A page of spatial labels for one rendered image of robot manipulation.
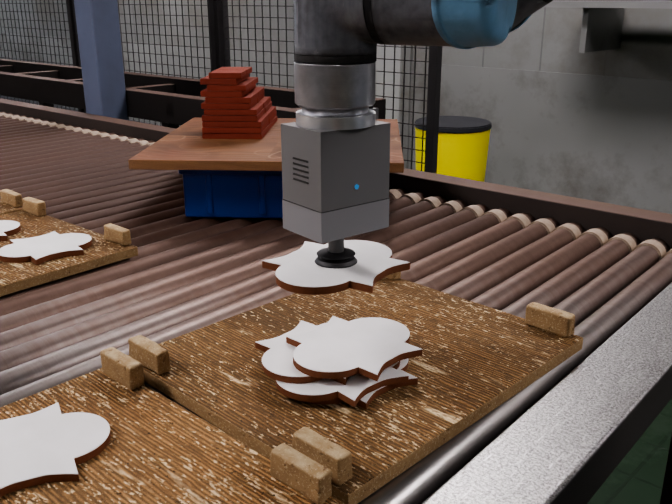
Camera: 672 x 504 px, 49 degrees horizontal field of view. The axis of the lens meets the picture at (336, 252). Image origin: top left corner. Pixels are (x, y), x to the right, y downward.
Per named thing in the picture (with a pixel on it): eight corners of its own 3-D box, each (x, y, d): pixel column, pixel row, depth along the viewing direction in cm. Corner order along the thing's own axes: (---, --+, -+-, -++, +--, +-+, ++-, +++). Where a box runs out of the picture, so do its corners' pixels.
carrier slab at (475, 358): (582, 349, 88) (584, 337, 87) (348, 511, 60) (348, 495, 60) (365, 276, 111) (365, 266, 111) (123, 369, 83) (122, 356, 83)
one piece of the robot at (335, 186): (335, 75, 75) (335, 227, 81) (261, 81, 70) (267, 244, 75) (400, 83, 68) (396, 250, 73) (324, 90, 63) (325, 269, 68)
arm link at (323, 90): (278, 61, 68) (346, 57, 73) (279, 111, 69) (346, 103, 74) (327, 66, 62) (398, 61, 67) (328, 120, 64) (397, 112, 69)
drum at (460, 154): (457, 257, 394) (465, 130, 372) (395, 241, 420) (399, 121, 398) (497, 239, 423) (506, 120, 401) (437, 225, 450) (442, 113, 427)
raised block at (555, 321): (575, 334, 88) (577, 313, 87) (567, 339, 87) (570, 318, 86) (530, 320, 92) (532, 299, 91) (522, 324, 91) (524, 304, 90)
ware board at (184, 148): (397, 126, 179) (397, 119, 178) (403, 172, 131) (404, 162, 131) (193, 124, 181) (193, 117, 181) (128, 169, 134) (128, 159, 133)
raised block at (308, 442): (354, 479, 62) (354, 451, 61) (339, 488, 60) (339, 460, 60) (305, 450, 66) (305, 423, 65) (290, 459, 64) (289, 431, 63)
